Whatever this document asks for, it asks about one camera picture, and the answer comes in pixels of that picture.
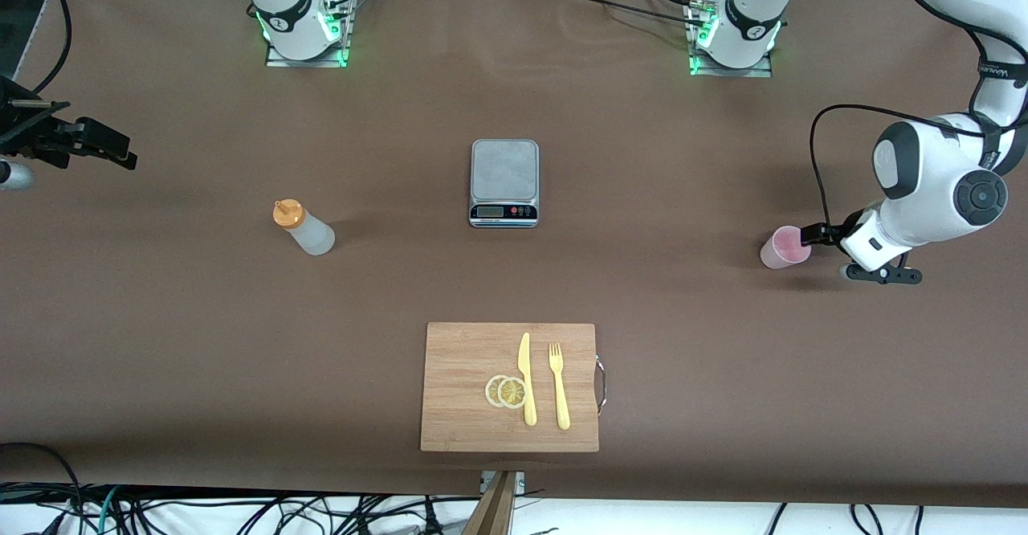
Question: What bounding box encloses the pink plastic cup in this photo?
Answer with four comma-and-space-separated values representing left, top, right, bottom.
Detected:
760, 225, 813, 270

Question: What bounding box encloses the translucent sauce bottle orange cap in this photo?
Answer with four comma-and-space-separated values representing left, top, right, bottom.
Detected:
272, 198, 337, 257

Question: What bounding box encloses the yellow plastic fork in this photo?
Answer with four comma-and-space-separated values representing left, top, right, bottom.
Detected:
549, 342, 572, 431

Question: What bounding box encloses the silver digital kitchen scale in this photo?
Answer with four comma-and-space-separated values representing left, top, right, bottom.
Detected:
469, 139, 541, 229

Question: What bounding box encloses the yellow plastic knife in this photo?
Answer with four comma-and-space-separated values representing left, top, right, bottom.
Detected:
517, 332, 538, 427

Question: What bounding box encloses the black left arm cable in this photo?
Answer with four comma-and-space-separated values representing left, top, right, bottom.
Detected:
810, 104, 985, 231

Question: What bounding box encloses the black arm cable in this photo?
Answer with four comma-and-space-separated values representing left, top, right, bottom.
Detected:
32, 0, 73, 94
810, 104, 985, 231

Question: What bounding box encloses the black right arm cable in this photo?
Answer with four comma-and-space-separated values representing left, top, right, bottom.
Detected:
32, 0, 73, 94

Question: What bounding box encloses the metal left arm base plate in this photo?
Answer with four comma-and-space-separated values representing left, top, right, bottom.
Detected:
689, 51, 773, 78

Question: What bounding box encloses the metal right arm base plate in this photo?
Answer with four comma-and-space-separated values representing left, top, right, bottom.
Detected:
265, 41, 350, 68

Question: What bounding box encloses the black base power cable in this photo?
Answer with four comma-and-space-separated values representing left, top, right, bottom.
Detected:
554, 0, 708, 26

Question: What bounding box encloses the black floor cable loop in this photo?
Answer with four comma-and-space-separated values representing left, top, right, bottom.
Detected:
0, 443, 85, 512

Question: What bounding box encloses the teal floor cable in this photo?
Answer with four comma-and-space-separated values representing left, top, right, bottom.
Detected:
95, 485, 123, 535

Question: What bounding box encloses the wooden cutting board metal handle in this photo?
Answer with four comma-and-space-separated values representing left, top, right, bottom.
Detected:
420, 322, 607, 453

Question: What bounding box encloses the wooden post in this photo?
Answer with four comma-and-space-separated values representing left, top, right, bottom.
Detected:
462, 471, 519, 535

